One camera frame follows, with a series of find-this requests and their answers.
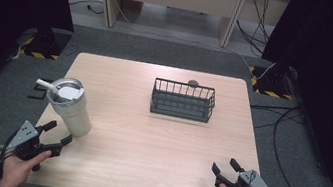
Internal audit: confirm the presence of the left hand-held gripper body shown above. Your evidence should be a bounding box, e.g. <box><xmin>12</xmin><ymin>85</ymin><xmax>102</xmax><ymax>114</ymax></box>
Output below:
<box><xmin>2</xmin><ymin>117</ymin><xmax>66</xmax><ymax>176</ymax></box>

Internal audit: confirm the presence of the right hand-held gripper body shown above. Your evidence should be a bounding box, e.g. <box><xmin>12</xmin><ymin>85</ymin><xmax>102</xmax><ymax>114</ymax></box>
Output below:
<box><xmin>214</xmin><ymin>163</ymin><xmax>278</xmax><ymax>187</ymax></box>

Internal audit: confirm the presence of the white tumbler cup with straw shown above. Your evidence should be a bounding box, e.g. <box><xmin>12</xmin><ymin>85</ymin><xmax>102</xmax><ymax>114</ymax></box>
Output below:
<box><xmin>28</xmin><ymin>72</ymin><xmax>99</xmax><ymax>140</ymax></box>

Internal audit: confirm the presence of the black wire basket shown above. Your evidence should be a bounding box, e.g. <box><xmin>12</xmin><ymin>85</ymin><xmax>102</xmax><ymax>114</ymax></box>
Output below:
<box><xmin>148</xmin><ymin>76</ymin><xmax>219</xmax><ymax>125</ymax></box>

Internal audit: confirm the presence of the person's left hand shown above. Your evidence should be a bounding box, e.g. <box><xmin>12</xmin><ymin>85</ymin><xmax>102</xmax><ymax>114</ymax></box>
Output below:
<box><xmin>0</xmin><ymin>143</ymin><xmax>53</xmax><ymax>187</ymax></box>

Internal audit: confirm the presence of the black stand base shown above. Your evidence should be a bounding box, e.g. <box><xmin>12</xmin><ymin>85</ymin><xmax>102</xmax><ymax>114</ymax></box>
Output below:
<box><xmin>18</xmin><ymin>22</ymin><xmax>75</xmax><ymax>64</ymax></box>
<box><xmin>245</xmin><ymin>57</ymin><xmax>300</xmax><ymax>101</ymax></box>

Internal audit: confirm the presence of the small round grey object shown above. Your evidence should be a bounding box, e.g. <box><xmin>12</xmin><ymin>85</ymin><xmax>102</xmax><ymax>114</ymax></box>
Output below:
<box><xmin>187</xmin><ymin>79</ymin><xmax>201</xmax><ymax>89</ymax></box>

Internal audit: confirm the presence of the black wrist strap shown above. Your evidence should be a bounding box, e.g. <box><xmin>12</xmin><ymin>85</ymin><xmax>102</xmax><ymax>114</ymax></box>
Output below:
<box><xmin>0</xmin><ymin>127</ymin><xmax>20</xmax><ymax>181</ymax></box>

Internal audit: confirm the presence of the black cable with plug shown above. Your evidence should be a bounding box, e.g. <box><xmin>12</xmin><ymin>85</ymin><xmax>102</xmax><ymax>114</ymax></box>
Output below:
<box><xmin>66</xmin><ymin>0</ymin><xmax>107</xmax><ymax>17</ymax></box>

